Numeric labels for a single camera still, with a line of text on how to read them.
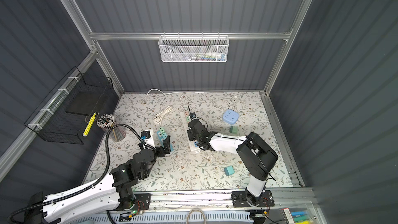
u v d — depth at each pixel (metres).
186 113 0.99
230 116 1.02
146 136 0.62
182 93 1.20
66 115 0.72
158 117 1.02
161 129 0.91
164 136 0.89
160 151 0.65
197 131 0.69
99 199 0.54
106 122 0.83
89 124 0.70
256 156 0.50
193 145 0.89
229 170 0.81
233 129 0.98
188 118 0.96
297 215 0.70
